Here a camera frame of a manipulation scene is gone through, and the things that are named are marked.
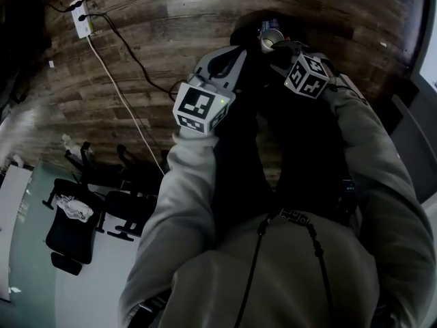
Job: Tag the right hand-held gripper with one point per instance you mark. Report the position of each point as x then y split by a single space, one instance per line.
307 77

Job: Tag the person's black trousers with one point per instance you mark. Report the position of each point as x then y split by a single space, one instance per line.
300 149

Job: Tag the white crumpled cloth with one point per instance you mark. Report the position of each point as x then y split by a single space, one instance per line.
75 208

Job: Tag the small white floor tag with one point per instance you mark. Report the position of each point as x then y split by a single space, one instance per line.
51 64

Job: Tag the person's left forearm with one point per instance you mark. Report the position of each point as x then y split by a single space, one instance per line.
187 169

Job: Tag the white crumpled paper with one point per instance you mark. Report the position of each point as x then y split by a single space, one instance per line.
70 142

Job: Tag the person's right forearm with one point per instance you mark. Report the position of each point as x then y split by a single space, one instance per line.
368 142

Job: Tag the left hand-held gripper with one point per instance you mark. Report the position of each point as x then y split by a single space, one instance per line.
196 102

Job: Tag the black waste bin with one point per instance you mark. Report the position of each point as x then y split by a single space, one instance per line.
246 29

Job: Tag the operator in beige sweater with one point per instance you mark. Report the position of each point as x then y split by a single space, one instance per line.
273 268

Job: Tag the black mesh office chair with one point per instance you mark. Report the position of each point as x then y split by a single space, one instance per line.
68 238

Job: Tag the white power strip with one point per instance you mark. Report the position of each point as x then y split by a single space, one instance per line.
82 26

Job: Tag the white paper cup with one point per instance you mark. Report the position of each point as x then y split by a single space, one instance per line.
274 34

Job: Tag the black swivel chair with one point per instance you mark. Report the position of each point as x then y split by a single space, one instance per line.
129 210

